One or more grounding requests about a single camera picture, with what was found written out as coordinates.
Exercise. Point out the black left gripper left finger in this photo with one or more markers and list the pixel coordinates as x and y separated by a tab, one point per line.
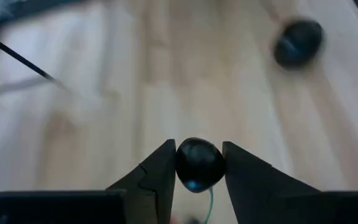
154	180

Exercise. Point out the dark toy avocado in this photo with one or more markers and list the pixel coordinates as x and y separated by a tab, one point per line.
297	42

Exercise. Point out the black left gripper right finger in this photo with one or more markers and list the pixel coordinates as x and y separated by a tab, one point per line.
250	186

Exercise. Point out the dark round toy fruit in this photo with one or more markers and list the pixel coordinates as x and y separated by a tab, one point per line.
199	163

